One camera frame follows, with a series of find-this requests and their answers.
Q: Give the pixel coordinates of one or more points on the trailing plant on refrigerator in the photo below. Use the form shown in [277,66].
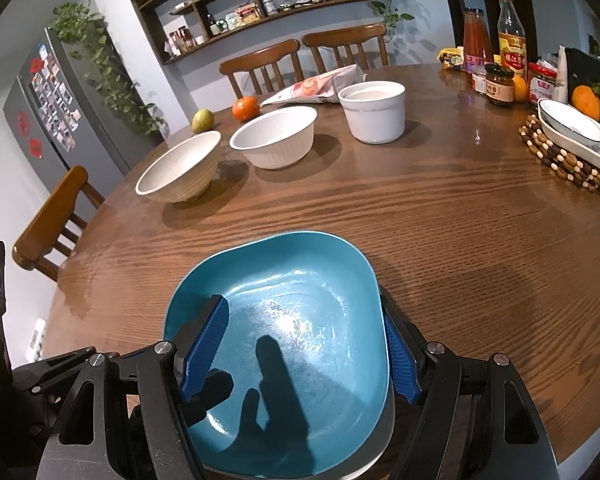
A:
[105,70]

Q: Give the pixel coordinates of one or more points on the wooden chair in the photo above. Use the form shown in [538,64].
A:
[45,225]
[260,57]
[345,37]

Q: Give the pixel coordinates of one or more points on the white ribbed bowl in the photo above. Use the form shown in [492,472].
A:
[280,145]

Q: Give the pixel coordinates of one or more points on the yellow snack packet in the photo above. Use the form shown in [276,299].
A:
[451,58]

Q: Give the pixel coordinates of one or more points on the narrow dark door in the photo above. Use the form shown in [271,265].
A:
[449,0]

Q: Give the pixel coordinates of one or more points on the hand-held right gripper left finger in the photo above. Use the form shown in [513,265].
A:
[205,345]

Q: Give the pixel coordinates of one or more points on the cream smooth bowl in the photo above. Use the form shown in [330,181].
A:
[175,167]

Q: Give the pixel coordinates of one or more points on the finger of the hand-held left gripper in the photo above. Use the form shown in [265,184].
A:
[215,390]

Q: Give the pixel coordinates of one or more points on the trailing plant beside shelf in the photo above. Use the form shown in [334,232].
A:
[392,5]

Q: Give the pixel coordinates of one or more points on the white deep straight-sided bowl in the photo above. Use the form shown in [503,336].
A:
[375,120]

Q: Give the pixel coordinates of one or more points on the wooden beaded trivet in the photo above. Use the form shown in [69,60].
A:
[555,160]

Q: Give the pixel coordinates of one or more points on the black bag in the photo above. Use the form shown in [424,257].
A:
[592,67]

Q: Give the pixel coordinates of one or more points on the white rectangular dish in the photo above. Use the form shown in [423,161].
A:
[592,152]

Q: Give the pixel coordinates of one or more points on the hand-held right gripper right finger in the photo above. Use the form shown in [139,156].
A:
[402,365]

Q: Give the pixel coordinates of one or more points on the white wall outlet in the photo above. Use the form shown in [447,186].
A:
[36,340]

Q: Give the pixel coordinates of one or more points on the white plastic packet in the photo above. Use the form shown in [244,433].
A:
[561,75]

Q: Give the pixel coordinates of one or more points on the orange tangerine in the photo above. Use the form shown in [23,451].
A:
[245,109]

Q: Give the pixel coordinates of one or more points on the grey refrigerator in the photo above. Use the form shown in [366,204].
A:
[95,125]

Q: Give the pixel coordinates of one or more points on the red ketchup bottle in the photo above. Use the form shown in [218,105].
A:
[476,45]

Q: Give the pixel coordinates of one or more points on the pink snack bag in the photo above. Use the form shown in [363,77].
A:
[315,87]

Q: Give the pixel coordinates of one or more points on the green pear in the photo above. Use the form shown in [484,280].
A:
[203,121]

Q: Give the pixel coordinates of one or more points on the small orange fruit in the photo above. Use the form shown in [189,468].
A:
[520,90]

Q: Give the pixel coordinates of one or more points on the vinegar bottle with yellow cap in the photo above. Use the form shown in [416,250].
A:
[511,35]

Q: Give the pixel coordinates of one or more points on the white blue-rimmed dish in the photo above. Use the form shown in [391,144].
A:
[570,122]

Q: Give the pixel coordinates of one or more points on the blue plate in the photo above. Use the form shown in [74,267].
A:
[305,310]

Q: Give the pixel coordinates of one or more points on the brown sauce jar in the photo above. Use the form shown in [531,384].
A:
[499,87]

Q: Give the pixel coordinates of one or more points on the orange fruit with leaf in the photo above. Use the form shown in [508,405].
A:
[586,102]

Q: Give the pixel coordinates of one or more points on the red sauce jar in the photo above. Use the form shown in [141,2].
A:
[541,87]

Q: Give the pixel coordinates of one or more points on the cluster of refrigerator photo magnets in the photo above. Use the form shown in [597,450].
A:
[55,100]

